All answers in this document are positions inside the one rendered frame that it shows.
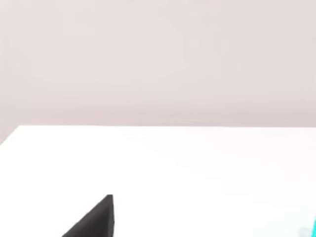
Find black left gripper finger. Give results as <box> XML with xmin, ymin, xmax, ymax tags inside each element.
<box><xmin>61</xmin><ymin>194</ymin><xmax>115</xmax><ymax>237</ymax></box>

